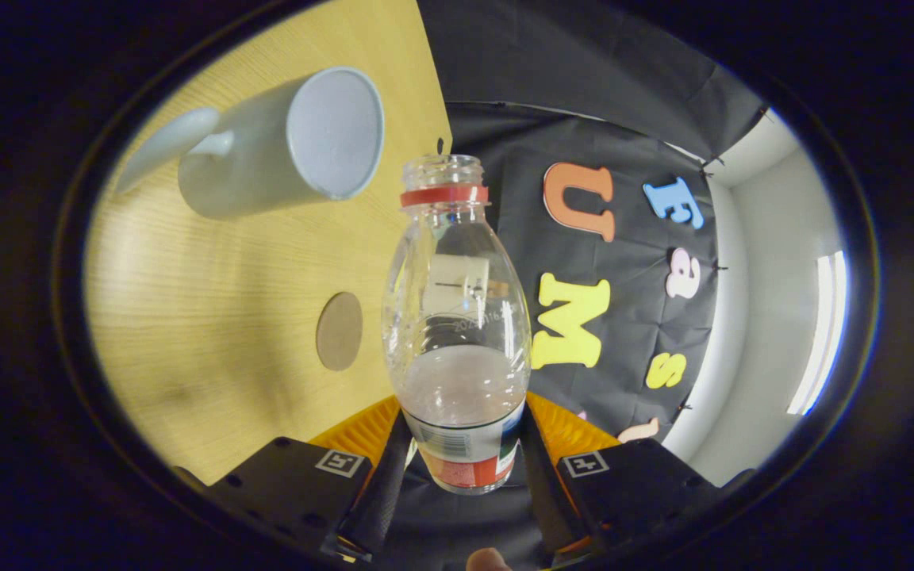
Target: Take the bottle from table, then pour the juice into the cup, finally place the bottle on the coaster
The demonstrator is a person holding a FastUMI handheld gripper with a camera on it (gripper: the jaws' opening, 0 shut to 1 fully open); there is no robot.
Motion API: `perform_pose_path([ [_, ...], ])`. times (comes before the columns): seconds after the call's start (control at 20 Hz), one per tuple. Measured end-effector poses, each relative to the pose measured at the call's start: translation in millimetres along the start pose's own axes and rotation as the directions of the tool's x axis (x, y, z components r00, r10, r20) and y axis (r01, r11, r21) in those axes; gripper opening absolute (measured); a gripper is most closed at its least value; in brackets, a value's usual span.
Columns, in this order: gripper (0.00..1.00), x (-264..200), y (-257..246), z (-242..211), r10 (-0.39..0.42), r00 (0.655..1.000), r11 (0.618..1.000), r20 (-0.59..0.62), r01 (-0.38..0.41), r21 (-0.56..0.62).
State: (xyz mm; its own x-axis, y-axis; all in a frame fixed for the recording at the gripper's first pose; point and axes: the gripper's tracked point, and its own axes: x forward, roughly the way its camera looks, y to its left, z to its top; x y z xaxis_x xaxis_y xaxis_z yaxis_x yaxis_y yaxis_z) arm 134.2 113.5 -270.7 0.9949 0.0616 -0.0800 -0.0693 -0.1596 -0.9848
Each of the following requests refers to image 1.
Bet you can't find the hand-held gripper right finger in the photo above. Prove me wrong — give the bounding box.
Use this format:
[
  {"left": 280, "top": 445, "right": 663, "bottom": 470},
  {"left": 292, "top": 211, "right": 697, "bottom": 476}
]
[{"left": 519, "top": 391, "right": 720, "bottom": 556}]

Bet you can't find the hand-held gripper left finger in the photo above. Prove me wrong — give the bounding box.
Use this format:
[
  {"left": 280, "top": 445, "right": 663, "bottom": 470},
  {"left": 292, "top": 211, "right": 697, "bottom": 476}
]
[{"left": 207, "top": 394, "right": 414, "bottom": 560}]

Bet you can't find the round brown coaster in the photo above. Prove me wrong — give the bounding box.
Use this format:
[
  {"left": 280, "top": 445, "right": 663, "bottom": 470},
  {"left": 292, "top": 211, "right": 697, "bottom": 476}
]
[{"left": 316, "top": 291, "right": 364, "bottom": 372}]

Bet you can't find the clear plastic juice bottle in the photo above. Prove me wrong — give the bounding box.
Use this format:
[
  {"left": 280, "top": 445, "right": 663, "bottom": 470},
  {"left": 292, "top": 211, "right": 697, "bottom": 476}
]
[{"left": 382, "top": 153, "right": 533, "bottom": 496}]

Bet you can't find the white ceramic cup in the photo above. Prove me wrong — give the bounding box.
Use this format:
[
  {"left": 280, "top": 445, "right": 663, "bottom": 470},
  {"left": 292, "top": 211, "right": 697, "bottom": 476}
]
[{"left": 114, "top": 66, "right": 386, "bottom": 221}]

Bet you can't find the wooden table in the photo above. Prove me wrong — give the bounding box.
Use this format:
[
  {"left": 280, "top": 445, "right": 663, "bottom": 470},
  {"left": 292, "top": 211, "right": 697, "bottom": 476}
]
[{"left": 84, "top": 0, "right": 454, "bottom": 486}]

